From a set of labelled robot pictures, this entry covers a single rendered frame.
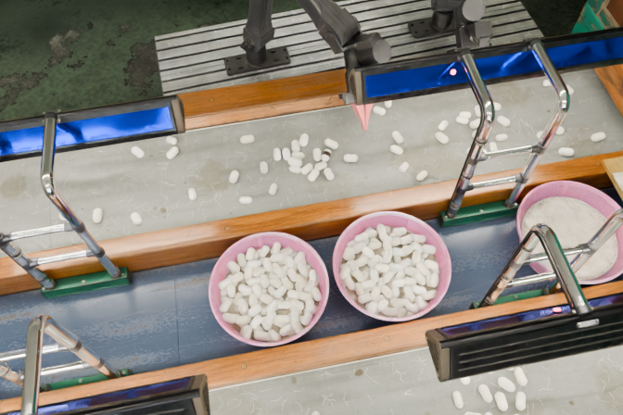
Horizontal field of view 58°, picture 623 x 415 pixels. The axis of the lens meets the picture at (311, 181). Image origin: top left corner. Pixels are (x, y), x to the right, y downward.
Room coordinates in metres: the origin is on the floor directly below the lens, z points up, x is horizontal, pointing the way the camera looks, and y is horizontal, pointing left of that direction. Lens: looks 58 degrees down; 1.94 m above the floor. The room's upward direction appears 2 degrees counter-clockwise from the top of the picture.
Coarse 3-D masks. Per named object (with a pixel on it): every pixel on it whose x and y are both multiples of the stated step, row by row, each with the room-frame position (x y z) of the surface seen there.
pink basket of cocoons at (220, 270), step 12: (240, 240) 0.58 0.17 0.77; (252, 240) 0.59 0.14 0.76; (264, 240) 0.59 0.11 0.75; (276, 240) 0.59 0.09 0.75; (288, 240) 0.59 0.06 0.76; (300, 240) 0.58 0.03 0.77; (228, 252) 0.56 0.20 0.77; (240, 252) 0.57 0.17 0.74; (312, 252) 0.55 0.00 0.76; (216, 264) 0.52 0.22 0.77; (312, 264) 0.53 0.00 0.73; (216, 276) 0.50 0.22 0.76; (324, 276) 0.49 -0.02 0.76; (216, 288) 0.48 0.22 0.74; (324, 288) 0.46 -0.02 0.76; (216, 300) 0.45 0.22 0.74; (324, 300) 0.43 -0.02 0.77; (216, 312) 0.41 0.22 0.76; (228, 324) 0.40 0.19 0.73; (312, 324) 0.38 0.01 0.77; (240, 336) 0.36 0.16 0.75
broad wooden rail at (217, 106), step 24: (336, 72) 1.10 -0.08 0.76; (192, 96) 1.03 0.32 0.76; (216, 96) 1.03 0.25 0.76; (240, 96) 1.02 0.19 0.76; (264, 96) 1.02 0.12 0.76; (288, 96) 1.02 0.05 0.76; (312, 96) 1.01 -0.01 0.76; (336, 96) 1.02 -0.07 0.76; (192, 120) 0.95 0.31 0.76; (216, 120) 0.95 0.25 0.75; (240, 120) 0.96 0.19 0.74
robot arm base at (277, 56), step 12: (264, 48) 1.23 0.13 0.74; (276, 48) 1.29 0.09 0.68; (228, 60) 1.24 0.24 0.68; (240, 60) 1.24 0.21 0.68; (252, 60) 1.21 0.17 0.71; (264, 60) 1.22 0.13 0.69; (276, 60) 1.24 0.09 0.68; (288, 60) 1.23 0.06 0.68; (228, 72) 1.19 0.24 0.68; (240, 72) 1.20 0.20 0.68
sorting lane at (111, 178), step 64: (256, 128) 0.93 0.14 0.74; (320, 128) 0.92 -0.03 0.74; (384, 128) 0.92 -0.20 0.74; (448, 128) 0.91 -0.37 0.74; (512, 128) 0.90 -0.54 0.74; (576, 128) 0.90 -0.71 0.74; (0, 192) 0.75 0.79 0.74; (64, 192) 0.75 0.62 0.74; (128, 192) 0.74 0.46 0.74; (256, 192) 0.73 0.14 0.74; (320, 192) 0.72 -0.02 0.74; (0, 256) 0.58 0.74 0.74
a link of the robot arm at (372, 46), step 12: (336, 36) 1.00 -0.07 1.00; (360, 36) 1.01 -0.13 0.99; (372, 36) 0.96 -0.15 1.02; (336, 48) 0.99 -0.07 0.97; (348, 48) 0.98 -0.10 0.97; (360, 48) 0.97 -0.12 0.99; (372, 48) 0.94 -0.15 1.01; (384, 48) 0.95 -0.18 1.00; (360, 60) 0.95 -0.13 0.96; (372, 60) 0.93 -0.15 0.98; (384, 60) 0.93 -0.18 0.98
